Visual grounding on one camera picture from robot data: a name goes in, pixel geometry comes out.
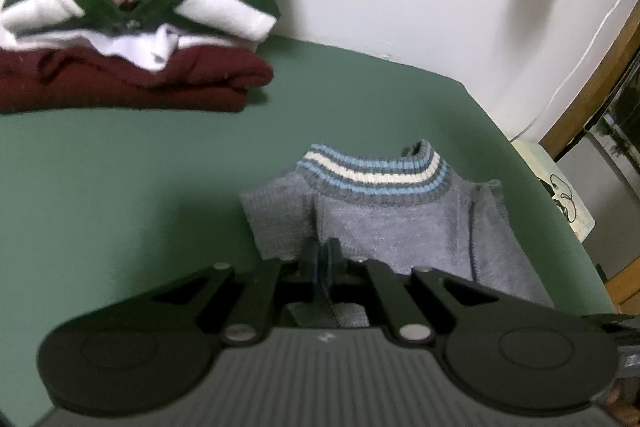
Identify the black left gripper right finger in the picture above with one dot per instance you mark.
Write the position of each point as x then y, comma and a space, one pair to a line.
381, 292

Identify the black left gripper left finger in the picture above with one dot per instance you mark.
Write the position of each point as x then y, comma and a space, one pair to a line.
260, 298

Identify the grey knit sweater striped collar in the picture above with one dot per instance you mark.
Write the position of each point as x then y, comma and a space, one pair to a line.
407, 211

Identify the green table mat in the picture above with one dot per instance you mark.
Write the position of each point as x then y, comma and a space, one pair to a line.
101, 204

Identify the dark red folded sweater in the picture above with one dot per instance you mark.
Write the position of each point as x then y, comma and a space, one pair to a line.
206, 78

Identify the white side table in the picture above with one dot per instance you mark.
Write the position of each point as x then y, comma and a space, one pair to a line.
561, 191

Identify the white folded shirt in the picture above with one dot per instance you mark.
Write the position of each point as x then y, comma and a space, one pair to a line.
150, 50

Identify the green white collared garment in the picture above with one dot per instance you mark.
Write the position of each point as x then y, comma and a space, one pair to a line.
251, 20

